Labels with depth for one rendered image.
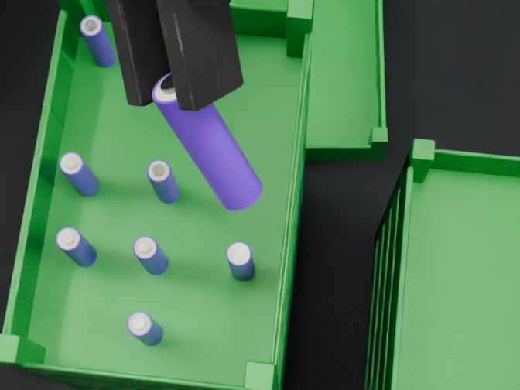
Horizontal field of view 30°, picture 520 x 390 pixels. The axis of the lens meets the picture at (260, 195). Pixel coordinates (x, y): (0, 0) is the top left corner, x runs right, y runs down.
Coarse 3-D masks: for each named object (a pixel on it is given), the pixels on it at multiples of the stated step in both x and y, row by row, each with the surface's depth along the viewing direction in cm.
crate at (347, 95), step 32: (256, 0) 135; (320, 0) 135; (352, 0) 135; (320, 32) 133; (352, 32) 133; (320, 64) 132; (352, 64) 132; (384, 64) 127; (320, 96) 131; (352, 96) 131; (384, 96) 125; (320, 128) 130; (352, 128) 130; (384, 128) 122
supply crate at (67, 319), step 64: (64, 0) 75; (64, 64) 78; (256, 64) 81; (64, 128) 80; (128, 128) 80; (256, 128) 80; (64, 192) 79; (128, 192) 78; (192, 192) 78; (64, 256) 77; (128, 256) 77; (192, 256) 77; (256, 256) 77; (64, 320) 76; (192, 320) 76; (256, 320) 75; (192, 384) 69; (256, 384) 67
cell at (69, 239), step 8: (64, 232) 71; (72, 232) 71; (56, 240) 71; (64, 240) 71; (72, 240) 71; (80, 240) 71; (64, 248) 71; (72, 248) 71; (80, 248) 72; (88, 248) 74; (72, 256) 73; (80, 256) 73; (88, 256) 75; (96, 256) 77; (80, 264) 76; (88, 264) 76
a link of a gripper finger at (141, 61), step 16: (112, 0) 34; (128, 0) 34; (144, 0) 35; (112, 16) 34; (128, 16) 34; (144, 16) 35; (128, 32) 34; (144, 32) 35; (160, 32) 36; (128, 48) 35; (144, 48) 35; (160, 48) 36; (128, 64) 35; (144, 64) 35; (160, 64) 36; (128, 80) 35; (144, 80) 35; (128, 96) 36; (144, 96) 36
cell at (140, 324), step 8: (136, 312) 70; (144, 312) 70; (128, 320) 69; (136, 320) 69; (144, 320) 69; (152, 320) 70; (128, 328) 69; (136, 328) 69; (144, 328) 69; (152, 328) 70; (160, 328) 74; (136, 336) 69; (144, 336) 70; (152, 336) 71; (160, 336) 74; (152, 344) 75
